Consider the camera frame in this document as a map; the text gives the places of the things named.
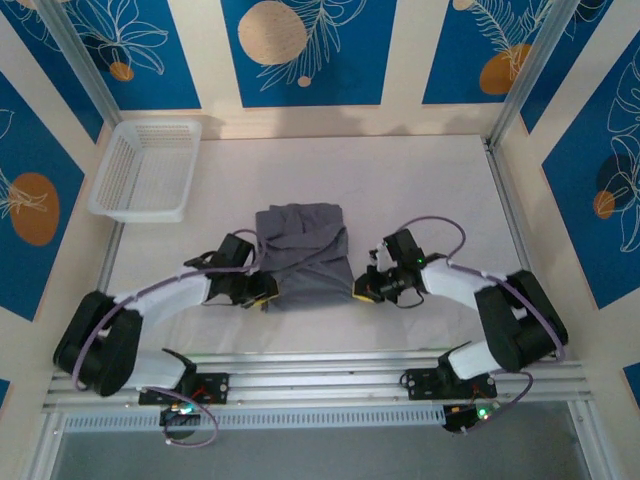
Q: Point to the grey t-shirt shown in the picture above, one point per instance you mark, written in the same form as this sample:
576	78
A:
310	260

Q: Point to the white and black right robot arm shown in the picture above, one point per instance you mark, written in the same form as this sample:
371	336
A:
450	280

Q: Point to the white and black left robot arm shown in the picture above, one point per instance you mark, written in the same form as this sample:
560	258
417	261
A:
165	300

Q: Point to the white plastic mesh basket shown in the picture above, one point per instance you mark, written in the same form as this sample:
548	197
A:
145	165

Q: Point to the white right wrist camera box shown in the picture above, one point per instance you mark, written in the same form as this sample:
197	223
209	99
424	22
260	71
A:
381	257

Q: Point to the aluminium mounting rail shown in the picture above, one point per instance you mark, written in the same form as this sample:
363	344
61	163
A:
310	385

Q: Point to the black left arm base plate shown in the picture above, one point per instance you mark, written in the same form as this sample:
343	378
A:
220	387

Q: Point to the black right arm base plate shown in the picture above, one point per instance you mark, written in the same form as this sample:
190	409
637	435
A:
415	382

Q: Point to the aluminium table side rail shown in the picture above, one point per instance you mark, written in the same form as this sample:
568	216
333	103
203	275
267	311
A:
495	160
114	240

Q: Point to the aluminium frame post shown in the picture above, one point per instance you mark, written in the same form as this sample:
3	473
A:
77	50
539	50

